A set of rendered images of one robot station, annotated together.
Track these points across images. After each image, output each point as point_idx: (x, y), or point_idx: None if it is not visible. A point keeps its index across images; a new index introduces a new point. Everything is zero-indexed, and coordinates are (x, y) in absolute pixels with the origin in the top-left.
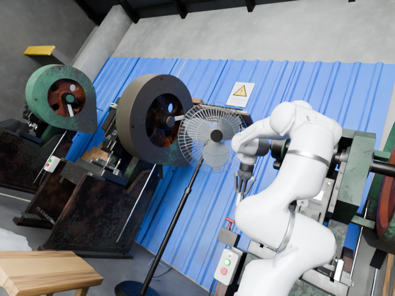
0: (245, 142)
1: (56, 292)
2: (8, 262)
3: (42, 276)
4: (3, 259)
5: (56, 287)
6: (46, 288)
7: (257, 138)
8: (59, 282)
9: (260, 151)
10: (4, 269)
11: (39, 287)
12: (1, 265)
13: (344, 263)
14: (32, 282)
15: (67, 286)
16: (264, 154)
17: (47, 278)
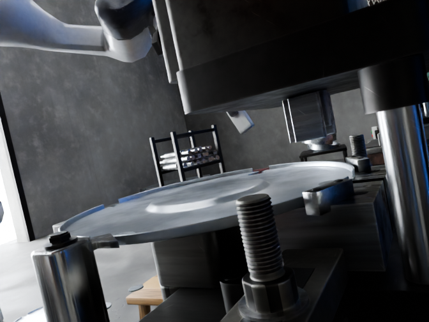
0: (92, 52)
1: (156, 305)
2: (154, 279)
3: (154, 291)
4: (156, 277)
5: (151, 300)
6: (143, 299)
7: (58, 48)
8: (156, 296)
9: (106, 30)
10: (143, 283)
11: (138, 298)
12: (148, 280)
13: (34, 268)
14: (140, 294)
15: (161, 301)
16: (112, 26)
17: (154, 292)
